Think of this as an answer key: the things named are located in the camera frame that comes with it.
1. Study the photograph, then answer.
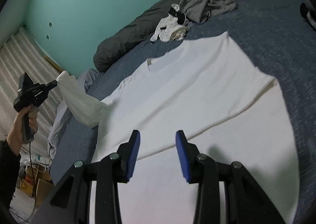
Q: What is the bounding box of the dark grey rolled duvet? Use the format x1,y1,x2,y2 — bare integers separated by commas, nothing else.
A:
93,0,181,72

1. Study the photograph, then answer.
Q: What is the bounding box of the person's left hand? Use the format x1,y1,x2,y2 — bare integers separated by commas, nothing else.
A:
6,105,38,156

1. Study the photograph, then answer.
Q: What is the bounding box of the navy blue bed sheet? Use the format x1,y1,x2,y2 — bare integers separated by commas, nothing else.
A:
50,0,315,223

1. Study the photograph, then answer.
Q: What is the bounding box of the folded grey clothes stack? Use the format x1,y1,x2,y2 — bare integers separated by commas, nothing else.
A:
300,3,315,31

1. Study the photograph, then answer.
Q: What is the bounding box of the white long sleeve shirt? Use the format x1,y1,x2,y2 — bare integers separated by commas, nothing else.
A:
57,32,299,223

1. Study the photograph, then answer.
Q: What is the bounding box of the striped beige curtain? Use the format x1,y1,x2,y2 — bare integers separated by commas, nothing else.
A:
1,27,62,158

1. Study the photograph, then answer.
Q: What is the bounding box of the grey crumpled garment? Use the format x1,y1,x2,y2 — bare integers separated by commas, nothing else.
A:
179,0,238,24

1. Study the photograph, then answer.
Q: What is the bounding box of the light grey blanket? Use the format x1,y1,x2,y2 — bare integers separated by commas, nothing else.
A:
48,69,98,160

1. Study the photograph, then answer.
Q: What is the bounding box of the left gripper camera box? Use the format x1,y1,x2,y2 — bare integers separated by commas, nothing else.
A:
18,72,34,96

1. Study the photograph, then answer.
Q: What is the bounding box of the white black trimmed garment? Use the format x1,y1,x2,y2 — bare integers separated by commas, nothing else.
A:
150,4,190,43

